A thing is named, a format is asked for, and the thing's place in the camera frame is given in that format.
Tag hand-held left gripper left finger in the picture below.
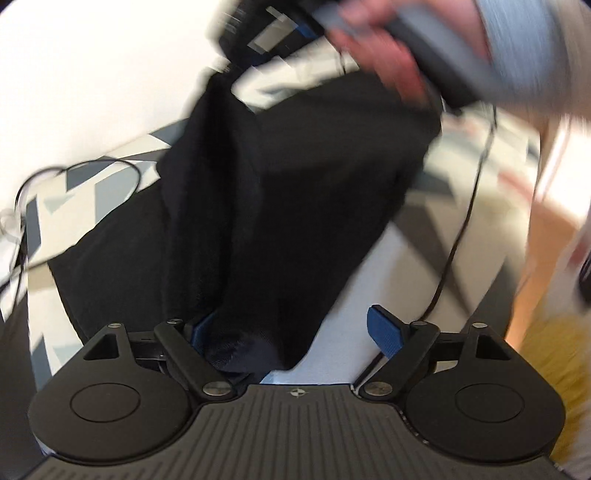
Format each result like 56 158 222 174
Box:
69 310 232 400

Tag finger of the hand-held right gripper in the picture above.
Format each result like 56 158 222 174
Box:
217 14 264 65

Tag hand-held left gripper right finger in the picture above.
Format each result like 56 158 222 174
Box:
359 305 527 401

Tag black garment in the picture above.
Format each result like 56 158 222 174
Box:
48 69 444 384

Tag person's right hand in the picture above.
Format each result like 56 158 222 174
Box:
329 0 488 108

